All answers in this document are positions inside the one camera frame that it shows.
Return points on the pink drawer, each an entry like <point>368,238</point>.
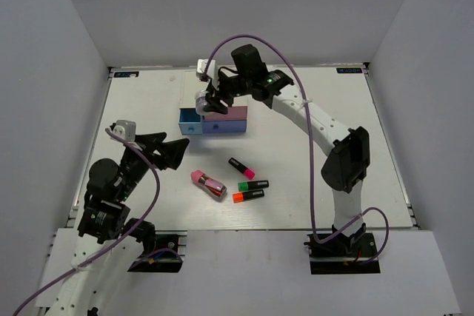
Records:
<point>238,113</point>

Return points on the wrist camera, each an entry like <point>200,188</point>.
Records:
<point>124,129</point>
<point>206,70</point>

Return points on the cream drawer cabinet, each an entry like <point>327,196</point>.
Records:
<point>190,86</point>

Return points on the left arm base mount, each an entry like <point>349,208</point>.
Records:
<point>165,254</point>

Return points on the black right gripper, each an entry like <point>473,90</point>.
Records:
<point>213,104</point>

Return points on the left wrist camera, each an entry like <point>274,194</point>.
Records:
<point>124,129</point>

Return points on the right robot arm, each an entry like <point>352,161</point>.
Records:
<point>347,150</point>

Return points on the left table label sticker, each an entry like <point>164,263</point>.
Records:
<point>126,74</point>

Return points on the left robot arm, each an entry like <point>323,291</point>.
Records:
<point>109,241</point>

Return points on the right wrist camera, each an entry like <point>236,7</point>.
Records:
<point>206,70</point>

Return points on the table label sticker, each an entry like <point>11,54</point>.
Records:
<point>126,74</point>
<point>349,70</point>

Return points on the right table label sticker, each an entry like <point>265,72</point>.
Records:
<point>349,70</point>

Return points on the green highlighter marker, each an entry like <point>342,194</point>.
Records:
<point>253,185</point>

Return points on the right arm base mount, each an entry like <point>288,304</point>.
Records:
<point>332,258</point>

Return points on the pink highlighter marker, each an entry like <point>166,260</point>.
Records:
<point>244,170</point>

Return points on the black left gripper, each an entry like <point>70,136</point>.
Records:
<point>172,153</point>

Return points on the orange highlighter marker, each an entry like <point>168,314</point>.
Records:
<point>247,196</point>

